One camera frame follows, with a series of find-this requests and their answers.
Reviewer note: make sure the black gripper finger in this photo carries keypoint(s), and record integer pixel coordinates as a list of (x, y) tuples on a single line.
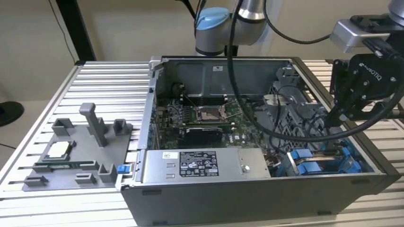
[(358, 111), (336, 116)]

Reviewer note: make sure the hard disk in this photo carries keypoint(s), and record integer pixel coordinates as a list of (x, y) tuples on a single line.
[(303, 154)]

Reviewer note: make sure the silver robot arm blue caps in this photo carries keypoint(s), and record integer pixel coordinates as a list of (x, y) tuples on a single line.
[(215, 35)]

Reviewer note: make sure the grey perforated disk bay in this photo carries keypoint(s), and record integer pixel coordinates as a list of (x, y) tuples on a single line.
[(284, 123)]

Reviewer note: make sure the blue disk carrier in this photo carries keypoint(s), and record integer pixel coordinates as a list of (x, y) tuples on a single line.
[(310, 169)]

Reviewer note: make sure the small silver metal block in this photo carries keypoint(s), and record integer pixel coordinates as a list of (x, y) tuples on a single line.
[(274, 99)]

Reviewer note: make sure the green motherboard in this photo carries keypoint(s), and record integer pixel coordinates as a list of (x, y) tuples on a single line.
[(243, 132)]

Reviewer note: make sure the locking lever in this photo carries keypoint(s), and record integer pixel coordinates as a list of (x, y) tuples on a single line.
[(235, 114)]

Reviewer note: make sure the CPU socket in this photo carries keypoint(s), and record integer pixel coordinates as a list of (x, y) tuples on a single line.
[(211, 114)]

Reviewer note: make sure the black expansion card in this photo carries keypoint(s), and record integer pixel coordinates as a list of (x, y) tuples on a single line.
[(202, 137)]

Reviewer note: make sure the open grey PC case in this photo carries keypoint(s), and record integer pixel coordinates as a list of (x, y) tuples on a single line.
[(220, 203)]

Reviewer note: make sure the silver power supply unit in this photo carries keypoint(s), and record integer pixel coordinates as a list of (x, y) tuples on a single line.
[(158, 165)]

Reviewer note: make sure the blue case latch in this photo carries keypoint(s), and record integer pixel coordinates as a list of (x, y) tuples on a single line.
[(122, 169)]

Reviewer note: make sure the grey parts rack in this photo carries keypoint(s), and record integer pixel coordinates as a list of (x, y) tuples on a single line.
[(95, 160)]

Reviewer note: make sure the green RAM stick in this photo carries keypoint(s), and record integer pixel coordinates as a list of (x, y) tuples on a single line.
[(72, 164)]

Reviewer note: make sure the silver CPU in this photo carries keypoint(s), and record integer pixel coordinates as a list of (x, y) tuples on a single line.
[(58, 150)]

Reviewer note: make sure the black round stand base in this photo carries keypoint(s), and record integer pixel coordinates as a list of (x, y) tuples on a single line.
[(10, 113)]

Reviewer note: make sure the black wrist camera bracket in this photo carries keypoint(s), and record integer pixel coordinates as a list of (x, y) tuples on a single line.
[(338, 75)]

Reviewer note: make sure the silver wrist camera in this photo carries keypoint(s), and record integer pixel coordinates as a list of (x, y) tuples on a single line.
[(350, 35)]

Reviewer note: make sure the black upright frame post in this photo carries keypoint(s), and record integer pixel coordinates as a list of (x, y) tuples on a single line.
[(79, 30)]

